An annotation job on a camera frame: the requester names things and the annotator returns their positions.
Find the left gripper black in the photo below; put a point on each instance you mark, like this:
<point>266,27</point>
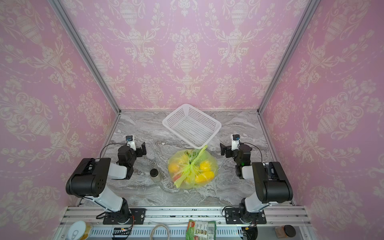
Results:
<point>139,150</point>

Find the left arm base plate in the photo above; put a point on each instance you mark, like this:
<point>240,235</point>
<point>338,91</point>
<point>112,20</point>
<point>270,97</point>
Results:
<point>136,217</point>

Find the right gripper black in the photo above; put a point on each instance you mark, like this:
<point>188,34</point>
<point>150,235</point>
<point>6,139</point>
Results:
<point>227,150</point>

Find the yellow plastic bag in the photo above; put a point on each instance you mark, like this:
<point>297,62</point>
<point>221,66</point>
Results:
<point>191,169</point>

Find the white plastic basket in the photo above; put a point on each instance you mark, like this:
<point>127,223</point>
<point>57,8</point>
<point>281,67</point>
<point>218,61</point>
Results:
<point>191,125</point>

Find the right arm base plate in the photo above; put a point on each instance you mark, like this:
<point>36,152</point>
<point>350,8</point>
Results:
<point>237,216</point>

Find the small black lid jar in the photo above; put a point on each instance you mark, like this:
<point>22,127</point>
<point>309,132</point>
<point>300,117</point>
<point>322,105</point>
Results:
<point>155,176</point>

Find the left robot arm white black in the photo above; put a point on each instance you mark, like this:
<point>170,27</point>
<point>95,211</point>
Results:
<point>89,181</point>

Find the white lid yellow tin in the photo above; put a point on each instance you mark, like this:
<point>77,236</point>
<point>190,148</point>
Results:
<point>79,230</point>

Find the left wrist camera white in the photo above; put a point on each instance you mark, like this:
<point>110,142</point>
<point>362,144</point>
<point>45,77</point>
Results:
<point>130,141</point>

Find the green snack packet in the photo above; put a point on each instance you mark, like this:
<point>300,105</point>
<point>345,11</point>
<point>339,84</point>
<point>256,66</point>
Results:
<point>201,230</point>

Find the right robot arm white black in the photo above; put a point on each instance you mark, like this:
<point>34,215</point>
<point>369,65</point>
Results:
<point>271,185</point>

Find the brown jar black lid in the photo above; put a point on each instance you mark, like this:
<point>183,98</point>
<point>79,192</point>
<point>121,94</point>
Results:
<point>286,231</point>

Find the aluminium front rail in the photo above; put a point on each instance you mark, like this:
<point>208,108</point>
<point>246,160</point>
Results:
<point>275,215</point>

